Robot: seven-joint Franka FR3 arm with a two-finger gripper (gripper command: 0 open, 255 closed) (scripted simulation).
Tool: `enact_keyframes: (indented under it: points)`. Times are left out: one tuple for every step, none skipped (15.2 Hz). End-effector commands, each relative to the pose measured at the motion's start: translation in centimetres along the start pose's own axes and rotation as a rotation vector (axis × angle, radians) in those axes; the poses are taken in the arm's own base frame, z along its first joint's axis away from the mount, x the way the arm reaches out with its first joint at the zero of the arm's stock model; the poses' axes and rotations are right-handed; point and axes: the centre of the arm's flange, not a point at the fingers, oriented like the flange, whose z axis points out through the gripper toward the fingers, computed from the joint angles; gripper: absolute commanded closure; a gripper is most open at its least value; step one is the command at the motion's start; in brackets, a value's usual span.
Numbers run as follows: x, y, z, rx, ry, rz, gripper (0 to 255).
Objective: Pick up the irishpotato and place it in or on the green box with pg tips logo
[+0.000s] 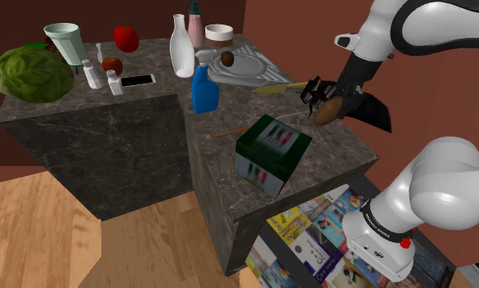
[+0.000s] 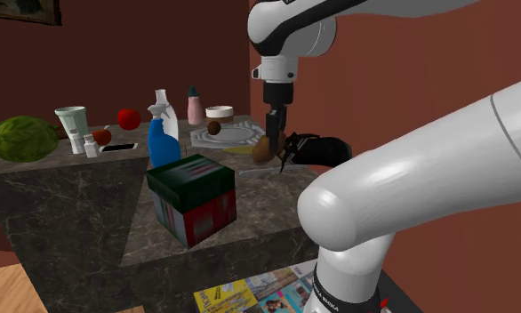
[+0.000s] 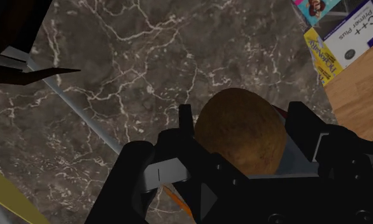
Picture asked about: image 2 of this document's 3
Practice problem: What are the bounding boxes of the pink bottle with teal cap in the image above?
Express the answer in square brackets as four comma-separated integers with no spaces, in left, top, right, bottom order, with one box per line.
[186,85,205,127]

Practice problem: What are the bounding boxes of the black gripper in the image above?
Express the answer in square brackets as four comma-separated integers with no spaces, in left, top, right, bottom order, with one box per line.
[262,81,295,156]

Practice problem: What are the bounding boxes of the red tomato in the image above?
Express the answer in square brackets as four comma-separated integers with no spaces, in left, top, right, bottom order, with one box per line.
[91,128,113,147]

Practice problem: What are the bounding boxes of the patterned robot stand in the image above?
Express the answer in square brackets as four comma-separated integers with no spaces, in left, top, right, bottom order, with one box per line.
[193,259,423,313]

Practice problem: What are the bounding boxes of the black bulky object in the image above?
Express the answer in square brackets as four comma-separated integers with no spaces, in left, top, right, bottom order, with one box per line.
[279,132,354,175]

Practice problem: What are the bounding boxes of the small white bottle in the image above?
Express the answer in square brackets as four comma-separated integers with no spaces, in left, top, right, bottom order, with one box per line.
[83,133,100,159]

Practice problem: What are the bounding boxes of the green and red box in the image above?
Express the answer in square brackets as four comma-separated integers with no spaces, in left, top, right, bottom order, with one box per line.
[145,153,237,250]

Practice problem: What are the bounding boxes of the dark framed wall picture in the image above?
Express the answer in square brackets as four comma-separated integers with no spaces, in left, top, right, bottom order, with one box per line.
[0,0,63,27]

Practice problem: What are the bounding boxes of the red apple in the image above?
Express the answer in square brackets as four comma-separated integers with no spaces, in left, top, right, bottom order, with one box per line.
[116,108,142,132]

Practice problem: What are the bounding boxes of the white spray bottle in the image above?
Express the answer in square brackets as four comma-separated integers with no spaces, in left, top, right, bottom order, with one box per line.
[154,88,180,141]

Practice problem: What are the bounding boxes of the pale green white cup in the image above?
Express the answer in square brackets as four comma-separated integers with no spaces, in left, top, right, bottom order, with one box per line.
[53,106,90,156]

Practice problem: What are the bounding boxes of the brown potato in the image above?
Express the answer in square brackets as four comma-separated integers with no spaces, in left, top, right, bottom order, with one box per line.
[252,133,288,165]

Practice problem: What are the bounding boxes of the black phone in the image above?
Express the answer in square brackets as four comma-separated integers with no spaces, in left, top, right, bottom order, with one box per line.
[99,142,140,153]

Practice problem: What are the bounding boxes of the green cabbage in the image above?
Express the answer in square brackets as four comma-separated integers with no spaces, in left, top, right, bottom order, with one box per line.
[0,115,60,164]

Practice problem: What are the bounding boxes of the grey ridged plate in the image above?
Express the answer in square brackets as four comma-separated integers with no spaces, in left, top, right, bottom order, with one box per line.
[188,120,269,150]

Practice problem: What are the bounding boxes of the brown jar with white lid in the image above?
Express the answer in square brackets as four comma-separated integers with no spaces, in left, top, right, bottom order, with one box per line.
[204,105,235,125]

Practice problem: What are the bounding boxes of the blue spray bottle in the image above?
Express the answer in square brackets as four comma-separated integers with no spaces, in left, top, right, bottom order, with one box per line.
[147,104,182,170]

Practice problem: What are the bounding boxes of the yellow flat utensil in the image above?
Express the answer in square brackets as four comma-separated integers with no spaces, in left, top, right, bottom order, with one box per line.
[221,145,258,157]

